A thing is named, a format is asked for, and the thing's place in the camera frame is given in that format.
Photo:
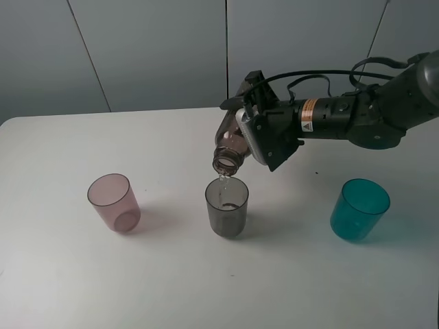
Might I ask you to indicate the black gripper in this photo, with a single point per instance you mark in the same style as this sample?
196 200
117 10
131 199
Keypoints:
273 136

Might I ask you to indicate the brown translucent plastic bottle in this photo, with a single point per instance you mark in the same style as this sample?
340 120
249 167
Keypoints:
231 148

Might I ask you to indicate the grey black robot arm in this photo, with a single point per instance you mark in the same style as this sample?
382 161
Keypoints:
372 116

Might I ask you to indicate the grey translucent plastic cup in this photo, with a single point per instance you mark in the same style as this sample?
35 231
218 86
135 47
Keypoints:
227 204

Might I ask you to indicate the teal translucent plastic cup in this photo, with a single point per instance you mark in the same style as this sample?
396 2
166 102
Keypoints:
359 207

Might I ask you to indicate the pink translucent plastic cup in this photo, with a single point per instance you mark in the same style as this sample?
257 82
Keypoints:
113 198

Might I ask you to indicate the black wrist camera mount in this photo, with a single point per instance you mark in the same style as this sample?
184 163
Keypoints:
263 97

